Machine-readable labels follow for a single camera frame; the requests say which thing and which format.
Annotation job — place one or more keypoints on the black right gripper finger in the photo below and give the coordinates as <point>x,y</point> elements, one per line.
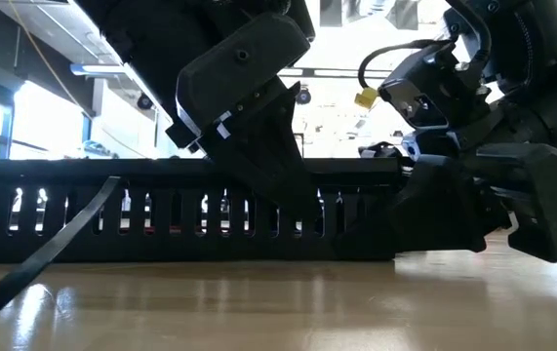
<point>429,214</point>

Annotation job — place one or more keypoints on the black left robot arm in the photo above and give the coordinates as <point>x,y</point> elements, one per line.
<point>136,39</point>

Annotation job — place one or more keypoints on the black zip tie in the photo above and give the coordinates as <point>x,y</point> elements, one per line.
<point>14,285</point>

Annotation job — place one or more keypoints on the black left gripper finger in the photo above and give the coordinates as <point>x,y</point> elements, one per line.
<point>268,146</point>

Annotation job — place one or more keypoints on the long ceiling light strip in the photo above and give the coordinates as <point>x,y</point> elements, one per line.
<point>97,69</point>

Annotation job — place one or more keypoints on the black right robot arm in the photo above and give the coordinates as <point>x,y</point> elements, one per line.
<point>541,49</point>

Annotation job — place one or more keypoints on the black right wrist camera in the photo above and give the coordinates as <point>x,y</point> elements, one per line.
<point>419,92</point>

